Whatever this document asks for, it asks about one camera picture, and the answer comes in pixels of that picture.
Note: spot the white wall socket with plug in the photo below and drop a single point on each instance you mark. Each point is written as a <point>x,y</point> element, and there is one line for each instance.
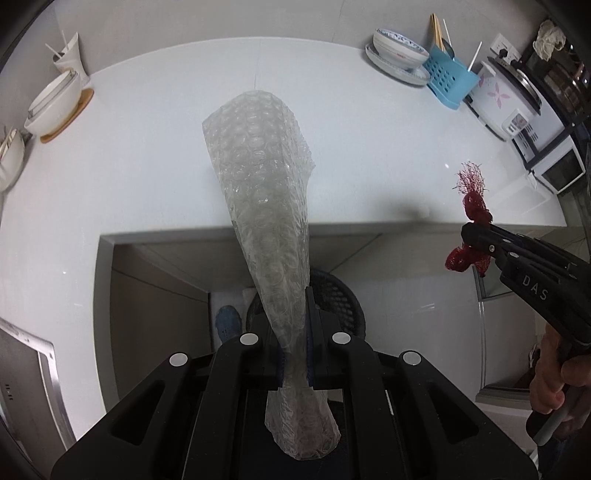
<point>505,44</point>

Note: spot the bubble wrap sheet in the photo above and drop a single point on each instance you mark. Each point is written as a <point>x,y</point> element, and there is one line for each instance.
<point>263,194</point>

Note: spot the dark glass-door appliance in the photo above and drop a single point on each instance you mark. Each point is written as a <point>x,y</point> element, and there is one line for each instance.
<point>568,78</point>

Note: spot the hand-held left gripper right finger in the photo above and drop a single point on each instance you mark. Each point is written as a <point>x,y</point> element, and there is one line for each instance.
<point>310,341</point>

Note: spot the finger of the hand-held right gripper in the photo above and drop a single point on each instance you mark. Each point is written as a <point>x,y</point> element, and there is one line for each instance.
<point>482,249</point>
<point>508,237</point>

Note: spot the stacked white bowls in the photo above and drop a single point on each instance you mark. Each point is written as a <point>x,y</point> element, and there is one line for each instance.
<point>55,117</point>

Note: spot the white microwave oven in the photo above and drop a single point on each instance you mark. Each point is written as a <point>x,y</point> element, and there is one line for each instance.
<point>554,157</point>

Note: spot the white patterned dish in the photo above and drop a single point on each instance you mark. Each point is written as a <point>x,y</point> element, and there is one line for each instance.
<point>11,159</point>

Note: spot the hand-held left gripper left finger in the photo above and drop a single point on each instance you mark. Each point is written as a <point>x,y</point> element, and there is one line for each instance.
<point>258,364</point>

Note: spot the person's right hand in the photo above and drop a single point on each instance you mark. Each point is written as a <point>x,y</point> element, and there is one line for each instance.
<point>547,378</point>

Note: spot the white flowered rice cooker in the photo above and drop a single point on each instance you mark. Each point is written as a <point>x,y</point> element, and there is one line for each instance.
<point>498,99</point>

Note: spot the blue perforated utensil holder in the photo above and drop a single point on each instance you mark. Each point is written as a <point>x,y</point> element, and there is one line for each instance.
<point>448,78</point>

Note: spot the blue rimmed ceramic plate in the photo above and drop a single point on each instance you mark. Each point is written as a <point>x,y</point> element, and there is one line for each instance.
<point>392,69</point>

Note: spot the white straw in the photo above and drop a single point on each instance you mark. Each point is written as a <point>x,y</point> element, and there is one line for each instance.
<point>63,38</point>
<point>54,50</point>

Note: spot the white plastic stick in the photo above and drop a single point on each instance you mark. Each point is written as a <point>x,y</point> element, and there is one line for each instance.
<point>474,57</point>

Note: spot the white paper cup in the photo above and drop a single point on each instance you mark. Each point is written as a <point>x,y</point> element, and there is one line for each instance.
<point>74,60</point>

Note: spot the round wooden coaster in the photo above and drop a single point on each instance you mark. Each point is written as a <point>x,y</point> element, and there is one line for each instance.
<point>83,104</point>

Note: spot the black trash bin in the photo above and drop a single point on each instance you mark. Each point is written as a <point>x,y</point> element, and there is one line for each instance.
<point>337,300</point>

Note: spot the metal spoon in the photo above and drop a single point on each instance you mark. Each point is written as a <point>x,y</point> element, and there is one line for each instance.
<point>449,50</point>

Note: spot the white bowl with dark rim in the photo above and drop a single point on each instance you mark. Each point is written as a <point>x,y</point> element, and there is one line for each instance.
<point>51,92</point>

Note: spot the bundle of wooden chopsticks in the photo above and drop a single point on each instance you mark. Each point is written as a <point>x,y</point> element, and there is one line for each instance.
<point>436,32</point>

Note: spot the beige hanging cloth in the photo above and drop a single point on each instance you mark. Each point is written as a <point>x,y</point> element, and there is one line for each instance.
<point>548,41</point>

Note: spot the blue slipper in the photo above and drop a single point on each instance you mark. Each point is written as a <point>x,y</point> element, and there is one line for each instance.
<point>227,323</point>

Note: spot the silver metal panel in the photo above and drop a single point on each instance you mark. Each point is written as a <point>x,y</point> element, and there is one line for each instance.
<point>41,369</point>

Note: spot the blue patterned ceramic bowl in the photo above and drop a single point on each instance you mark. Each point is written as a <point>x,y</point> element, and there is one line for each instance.
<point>399,48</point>

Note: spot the red mesh net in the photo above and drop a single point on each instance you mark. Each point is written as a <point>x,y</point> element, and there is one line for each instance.
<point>473,203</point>

